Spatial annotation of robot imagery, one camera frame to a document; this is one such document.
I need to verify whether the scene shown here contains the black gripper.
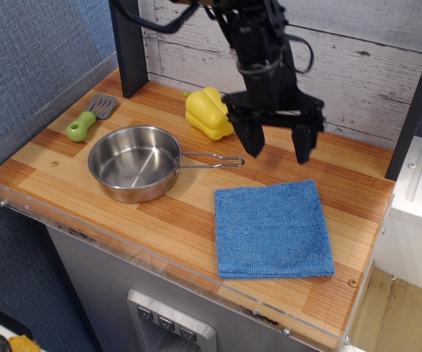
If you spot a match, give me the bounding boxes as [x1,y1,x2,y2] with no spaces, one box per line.
[223,62,325,164]

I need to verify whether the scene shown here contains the blue microfiber cloth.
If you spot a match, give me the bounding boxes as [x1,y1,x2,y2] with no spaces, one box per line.
[214,180,336,279]

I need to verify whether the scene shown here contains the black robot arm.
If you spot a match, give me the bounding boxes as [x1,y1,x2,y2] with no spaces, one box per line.
[171,1,325,164]

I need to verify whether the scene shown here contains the yellow toy bell pepper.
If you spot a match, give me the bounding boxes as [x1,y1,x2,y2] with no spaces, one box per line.
[185,87,234,141]

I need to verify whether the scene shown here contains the stainless steel pan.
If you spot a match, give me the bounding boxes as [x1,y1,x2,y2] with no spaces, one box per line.
[87,125,245,204]

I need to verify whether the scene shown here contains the white ridged side appliance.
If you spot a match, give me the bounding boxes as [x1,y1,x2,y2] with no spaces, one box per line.
[374,136,422,288]

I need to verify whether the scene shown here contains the grey cabinet with button panel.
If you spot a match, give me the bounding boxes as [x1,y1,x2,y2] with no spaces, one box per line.
[48,227,311,351]

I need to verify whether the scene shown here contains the yellow object bottom left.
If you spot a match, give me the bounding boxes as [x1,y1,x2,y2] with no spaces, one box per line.
[8,335,42,352]

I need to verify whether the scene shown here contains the black cable loop on wrist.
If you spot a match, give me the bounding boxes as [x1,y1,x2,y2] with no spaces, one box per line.
[287,34,314,76]

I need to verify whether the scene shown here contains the dark grey right post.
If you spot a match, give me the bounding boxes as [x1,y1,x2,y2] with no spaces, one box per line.
[385,73,422,181]

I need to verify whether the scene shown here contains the dark grey post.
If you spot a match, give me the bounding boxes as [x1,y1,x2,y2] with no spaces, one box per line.
[109,1,149,98]
[385,73,422,181]

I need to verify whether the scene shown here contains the dark grey left post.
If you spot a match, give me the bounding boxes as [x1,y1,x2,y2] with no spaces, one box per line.
[109,1,149,98]

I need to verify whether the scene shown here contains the green handled grey spatula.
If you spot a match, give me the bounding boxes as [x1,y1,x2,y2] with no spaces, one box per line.
[66,94,117,142]

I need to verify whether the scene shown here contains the clear acrylic guard rail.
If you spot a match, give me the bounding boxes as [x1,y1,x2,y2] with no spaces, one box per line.
[0,51,396,352]

